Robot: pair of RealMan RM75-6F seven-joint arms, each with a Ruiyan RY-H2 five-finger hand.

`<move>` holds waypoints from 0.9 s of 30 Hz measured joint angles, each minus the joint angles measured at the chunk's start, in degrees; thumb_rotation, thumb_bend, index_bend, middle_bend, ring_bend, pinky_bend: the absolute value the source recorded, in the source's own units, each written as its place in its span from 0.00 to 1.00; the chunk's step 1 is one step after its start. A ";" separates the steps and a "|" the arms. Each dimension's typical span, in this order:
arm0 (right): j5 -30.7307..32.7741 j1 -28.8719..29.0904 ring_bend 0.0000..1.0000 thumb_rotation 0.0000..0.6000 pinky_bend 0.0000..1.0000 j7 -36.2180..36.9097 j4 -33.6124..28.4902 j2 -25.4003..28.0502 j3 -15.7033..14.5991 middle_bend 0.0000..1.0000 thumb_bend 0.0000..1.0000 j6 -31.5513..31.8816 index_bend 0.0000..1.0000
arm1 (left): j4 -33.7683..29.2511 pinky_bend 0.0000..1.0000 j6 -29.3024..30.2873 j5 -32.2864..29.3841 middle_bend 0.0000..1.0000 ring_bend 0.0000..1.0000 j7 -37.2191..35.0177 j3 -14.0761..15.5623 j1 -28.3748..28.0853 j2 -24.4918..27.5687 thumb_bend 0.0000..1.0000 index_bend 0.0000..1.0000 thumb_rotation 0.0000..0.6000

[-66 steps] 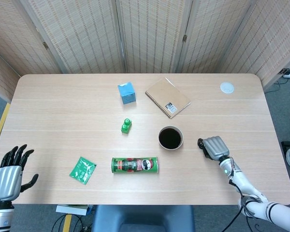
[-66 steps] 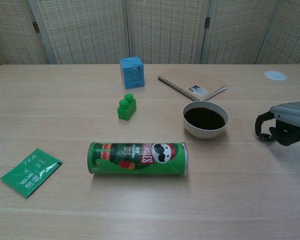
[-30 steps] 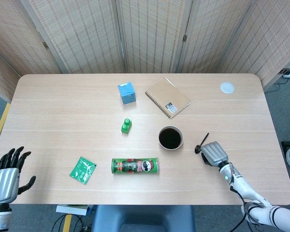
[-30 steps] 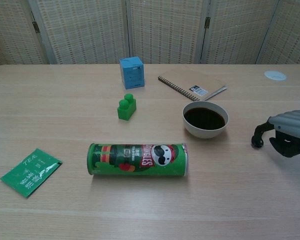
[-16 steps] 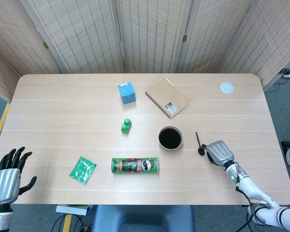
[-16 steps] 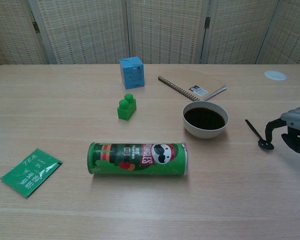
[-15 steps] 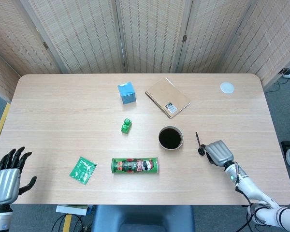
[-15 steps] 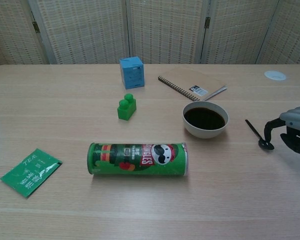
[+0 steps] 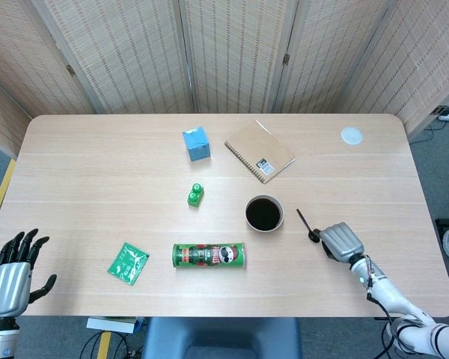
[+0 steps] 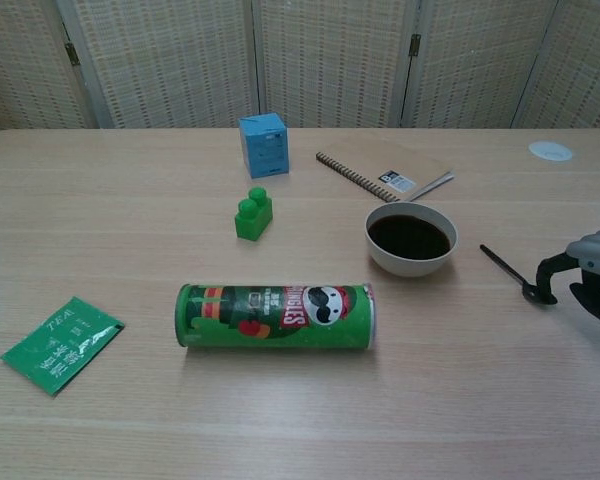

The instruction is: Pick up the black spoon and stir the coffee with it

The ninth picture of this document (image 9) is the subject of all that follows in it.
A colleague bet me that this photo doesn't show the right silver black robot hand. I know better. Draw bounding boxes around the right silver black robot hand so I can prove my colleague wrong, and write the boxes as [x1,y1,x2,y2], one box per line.
[319,222,366,265]

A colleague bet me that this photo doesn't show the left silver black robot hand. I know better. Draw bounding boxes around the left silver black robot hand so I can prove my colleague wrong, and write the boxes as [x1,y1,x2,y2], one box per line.
[0,228,58,319]

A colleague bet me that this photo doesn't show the black plastic spoon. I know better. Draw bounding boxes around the black plastic spoon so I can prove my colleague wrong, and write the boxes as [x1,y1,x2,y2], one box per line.
[296,208,322,243]

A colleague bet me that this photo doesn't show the white bowl of dark liquid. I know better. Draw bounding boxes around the white bowl of dark liquid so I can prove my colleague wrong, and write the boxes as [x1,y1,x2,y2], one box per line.
[245,194,285,233]

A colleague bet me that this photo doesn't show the white flat box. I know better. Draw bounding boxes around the white flat box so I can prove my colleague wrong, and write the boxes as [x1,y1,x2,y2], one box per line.
[85,316,143,334]

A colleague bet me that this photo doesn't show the green tea packet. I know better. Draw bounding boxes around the green tea packet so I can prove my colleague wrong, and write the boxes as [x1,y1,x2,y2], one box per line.
[106,242,150,286]

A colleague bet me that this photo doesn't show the brown spiral notebook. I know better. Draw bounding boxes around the brown spiral notebook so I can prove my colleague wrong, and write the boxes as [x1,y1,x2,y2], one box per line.
[224,119,296,185]

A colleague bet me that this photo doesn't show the green Pringles can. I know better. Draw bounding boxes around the green Pringles can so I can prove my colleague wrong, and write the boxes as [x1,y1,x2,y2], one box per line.
[171,242,247,269]

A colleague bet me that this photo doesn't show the green toy building block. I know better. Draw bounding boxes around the green toy building block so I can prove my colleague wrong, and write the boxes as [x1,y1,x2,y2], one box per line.
[186,182,205,208]

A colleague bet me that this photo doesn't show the dark blue chair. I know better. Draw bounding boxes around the dark blue chair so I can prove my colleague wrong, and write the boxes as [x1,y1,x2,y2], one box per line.
[141,316,302,359]

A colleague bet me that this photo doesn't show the woven folding screen panel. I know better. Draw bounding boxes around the woven folding screen panel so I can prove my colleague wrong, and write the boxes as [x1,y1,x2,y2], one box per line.
[177,0,299,113]
[0,73,33,158]
[29,0,195,115]
[271,0,401,113]
[0,0,98,115]
[340,0,449,132]

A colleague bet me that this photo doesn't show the blue cardboard box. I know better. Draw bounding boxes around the blue cardboard box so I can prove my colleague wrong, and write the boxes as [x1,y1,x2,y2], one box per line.
[182,126,212,162]

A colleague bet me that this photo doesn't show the thin coloured wrist wires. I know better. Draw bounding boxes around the thin coloured wrist wires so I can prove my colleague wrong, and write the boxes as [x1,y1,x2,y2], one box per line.
[361,255,377,291]

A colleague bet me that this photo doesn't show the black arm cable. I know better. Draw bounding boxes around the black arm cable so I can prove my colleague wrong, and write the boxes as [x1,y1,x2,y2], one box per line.
[365,286,411,355]

